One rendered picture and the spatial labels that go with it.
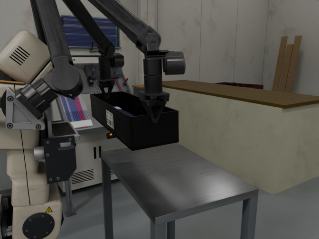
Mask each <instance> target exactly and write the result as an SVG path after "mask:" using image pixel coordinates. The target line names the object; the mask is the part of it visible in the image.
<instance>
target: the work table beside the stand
mask: <svg viewBox="0 0 319 239"><path fill-rule="evenodd" d="M101 164H102V183H103V210H104V229H105V239H113V212H112V189H111V170H112V171H113V172H114V174H115V175H116V176H117V178H118V179H119V180H120V181H121V183H122V184H123V185H124V187H125V188H126V189H127V190H128V192H129V193H130V194H131V196H132V197H133V198H134V199H135V201H136V202H137V203H138V205H139V206H140V207H141V208H142V209H143V211H144V212H145V213H146V214H147V216H148V217H149V218H150V239H166V222H167V239H175V220H177V219H180V218H184V217H187V216H190V215H194V214H197V213H201V212H204V211H208V210H211V209H214V208H218V207H221V206H225V205H228V204H232V203H235V202H239V201H242V200H243V210H242V223H241V235H240V239H254V235H255V224H256V213H257V202H258V192H259V189H258V188H256V187H254V186H252V185H250V184H249V183H247V182H245V181H243V180H242V179H240V178H238V177H236V176H235V175H233V174H231V173H229V172H228V171H226V170H224V169H222V168H220V167H218V166H217V165H215V164H213V163H211V162H210V161H208V160H206V159H204V158H203V157H201V156H199V155H197V154H196V153H194V152H192V151H190V150H188V149H187V148H185V147H183V146H181V145H180V144H178V143H173V144H167V145H162V146H157V147H150V148H145V149H140V150H135V151H131V150H130V149H129V148H121V149H115V150H108V151H102V152H101Z"/></svg>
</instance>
